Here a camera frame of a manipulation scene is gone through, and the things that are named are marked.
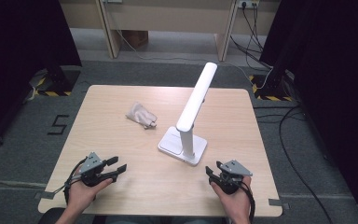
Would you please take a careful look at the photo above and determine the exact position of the brown cardboard box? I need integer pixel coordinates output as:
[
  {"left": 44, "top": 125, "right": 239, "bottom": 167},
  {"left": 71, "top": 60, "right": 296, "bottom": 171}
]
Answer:
[{"left": 120, "top": 30, "right": 149, "bottom": 49}]

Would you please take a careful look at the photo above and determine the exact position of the short black floor cable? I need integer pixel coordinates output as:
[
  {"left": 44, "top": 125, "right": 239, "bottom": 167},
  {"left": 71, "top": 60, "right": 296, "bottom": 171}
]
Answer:
[{"left": 253, "top": 105, "right": 307, "bottom": 123}]

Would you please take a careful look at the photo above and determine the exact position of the grey tape piece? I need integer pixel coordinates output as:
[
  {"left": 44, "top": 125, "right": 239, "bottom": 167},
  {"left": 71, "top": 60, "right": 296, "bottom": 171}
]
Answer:
[
  {"left": 268, "top": 198, "right": 291, "bottom": 210},
  {"left": 34, "top": 190, "right": 57, "bottom": 201}
]

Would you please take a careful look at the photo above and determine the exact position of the white desk lamp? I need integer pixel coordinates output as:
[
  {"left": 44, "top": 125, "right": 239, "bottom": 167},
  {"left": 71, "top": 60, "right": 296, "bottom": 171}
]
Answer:
[{"left": 158, "top": 62, "right": 218, "bottom": 167}]

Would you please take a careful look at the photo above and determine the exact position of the beige textured cloth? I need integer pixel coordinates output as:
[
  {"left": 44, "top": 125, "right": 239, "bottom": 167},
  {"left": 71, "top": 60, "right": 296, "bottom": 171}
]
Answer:
[{"left": 125, "top": 102, "right": 158, "bottom": 130}]

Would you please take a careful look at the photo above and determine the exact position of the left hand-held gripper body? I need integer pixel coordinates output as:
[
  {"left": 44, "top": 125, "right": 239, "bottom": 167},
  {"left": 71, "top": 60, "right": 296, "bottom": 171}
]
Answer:
[{"left": 79, "top": 151, "right": 117, "bottom": 188}]

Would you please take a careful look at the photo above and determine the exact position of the stand base with hazard tape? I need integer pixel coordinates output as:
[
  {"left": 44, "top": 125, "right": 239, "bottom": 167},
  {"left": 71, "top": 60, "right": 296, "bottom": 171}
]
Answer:
[
  {"left": 249, "top": 69, "right": 295, "bottom": 103},
  {"left": 27, "top": 66, "right": 82, "bottom": 97}
]

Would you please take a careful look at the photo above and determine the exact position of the black cable along floor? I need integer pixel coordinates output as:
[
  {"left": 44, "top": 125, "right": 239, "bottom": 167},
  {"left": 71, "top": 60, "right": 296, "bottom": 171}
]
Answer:
[{"left": 229, "top": 35, "right": 274, "bottom": 70}]

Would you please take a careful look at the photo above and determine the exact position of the person's right hand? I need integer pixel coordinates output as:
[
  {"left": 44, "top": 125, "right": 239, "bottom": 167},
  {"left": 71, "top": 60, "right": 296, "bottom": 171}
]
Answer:
[{"left": 210, "top": 175, "right": 254, "bottom": 219}]

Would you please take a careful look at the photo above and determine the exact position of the white wall power outlet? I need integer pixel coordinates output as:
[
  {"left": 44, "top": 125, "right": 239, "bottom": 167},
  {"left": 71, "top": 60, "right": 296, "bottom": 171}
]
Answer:
[{"left": 237, "top": 0, "right": 261, "bottom": 9}]

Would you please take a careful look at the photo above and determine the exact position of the hand-held gripper cable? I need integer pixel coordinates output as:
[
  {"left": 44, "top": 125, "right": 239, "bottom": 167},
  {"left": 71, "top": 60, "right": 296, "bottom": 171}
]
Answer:
[
  {"left": 52, "top": 157, "right": 90, "bottom": 205},
  {"left": 236, "top": 180, "right": 256, "bottom": 224}
]

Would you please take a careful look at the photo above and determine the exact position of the left hand-held gripper cable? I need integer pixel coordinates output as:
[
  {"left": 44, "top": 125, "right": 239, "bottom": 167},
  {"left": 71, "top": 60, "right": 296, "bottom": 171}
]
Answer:
[{"left": 52, "top": 157, "right": 90, "bottom": 205}]

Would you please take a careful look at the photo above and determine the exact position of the black curtain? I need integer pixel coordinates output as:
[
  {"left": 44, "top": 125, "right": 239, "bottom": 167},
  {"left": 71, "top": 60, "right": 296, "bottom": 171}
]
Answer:
[
  {"left": 0, "top": 0, "right": 83, "bottom": 147},
  {"left": 259, "top": 0, "right": 358, "bottom": 224}
]

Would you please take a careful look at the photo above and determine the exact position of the black cable from outlet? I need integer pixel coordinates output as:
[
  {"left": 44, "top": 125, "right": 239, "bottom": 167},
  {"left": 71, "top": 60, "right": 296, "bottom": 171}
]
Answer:
[{"left": 241, "top": 4, "right": 265, "bottom": 54}]

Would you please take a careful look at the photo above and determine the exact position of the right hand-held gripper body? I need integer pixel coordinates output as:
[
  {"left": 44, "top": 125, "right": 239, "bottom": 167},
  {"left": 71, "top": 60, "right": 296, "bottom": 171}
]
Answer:
[{"left": 213, "top": 160, "right": 254, "bottom": 196}]

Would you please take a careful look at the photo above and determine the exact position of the right hand-held gripper cable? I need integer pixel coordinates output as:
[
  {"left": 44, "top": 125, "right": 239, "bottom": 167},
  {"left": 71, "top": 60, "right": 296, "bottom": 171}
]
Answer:
[{"left": 236, "top": 180, "right": 256, "bottom": 224}]

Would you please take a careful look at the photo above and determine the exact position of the beige wooden desk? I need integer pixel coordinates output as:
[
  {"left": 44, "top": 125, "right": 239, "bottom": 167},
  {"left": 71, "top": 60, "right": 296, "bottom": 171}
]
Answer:
[{"left": 59, "top": 0, "right": 282, "bottom": 63}]

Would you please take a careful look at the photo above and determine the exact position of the person's left hand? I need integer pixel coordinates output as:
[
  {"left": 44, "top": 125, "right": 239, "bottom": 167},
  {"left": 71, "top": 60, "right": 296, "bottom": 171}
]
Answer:
[{"left": 66, "top": 176, "right": 114, "bottom": 213}]

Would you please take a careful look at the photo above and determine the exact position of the long black floor cable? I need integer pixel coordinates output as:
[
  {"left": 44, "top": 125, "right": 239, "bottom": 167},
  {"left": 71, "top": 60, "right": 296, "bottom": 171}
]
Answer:
[{"left": 278, "top": 105, "right": 335, "bottom": 224}]

